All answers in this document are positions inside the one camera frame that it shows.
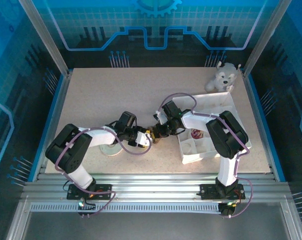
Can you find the aluminium frame rail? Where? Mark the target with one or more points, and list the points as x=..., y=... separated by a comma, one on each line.
x=153, y=182

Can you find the grey white plush husky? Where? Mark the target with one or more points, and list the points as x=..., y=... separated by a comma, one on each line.
x=223, y=76

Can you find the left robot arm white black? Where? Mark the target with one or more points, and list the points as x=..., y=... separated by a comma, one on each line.
x=100, y=137

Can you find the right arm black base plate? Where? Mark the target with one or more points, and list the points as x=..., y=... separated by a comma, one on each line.
x=208, y=191

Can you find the white fabric organizer box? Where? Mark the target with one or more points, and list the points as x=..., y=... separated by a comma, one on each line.
x=210, y=102

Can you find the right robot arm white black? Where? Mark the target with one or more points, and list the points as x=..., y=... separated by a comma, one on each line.
x=193, y=121

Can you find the small black controller board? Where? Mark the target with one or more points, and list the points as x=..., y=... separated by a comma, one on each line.
x=227, y=210
x=85, y=207

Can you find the tan red purple striped sock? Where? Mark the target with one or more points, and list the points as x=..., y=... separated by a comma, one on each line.
x=197, y=134

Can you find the round white disc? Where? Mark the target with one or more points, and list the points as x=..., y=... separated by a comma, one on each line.
x=110, y=152

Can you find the brown argyle sock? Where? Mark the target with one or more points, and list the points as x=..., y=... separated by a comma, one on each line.
x=157, y=140

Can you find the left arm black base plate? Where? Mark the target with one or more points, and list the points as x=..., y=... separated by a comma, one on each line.
x=103, y=188

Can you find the aluminium frame post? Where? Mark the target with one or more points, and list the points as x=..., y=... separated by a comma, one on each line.
x=266, y=37
x=44, y=37

